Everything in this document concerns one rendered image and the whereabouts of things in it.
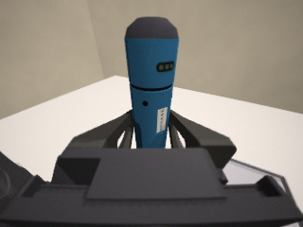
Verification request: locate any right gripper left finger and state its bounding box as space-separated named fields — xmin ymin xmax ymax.
xmin=66 ymin=110 xmax=134 ymax=148

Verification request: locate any blue electric nut driver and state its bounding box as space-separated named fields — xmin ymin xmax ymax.
xmin=124 ymin=16 xmax=179 ymax=148

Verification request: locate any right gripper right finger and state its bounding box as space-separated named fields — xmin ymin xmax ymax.
xmin=169 ymin=110 xmax=237 ymax=170

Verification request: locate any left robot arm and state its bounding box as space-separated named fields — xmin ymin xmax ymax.
xmin=0 ymin=151 xmax=75 ymax=211

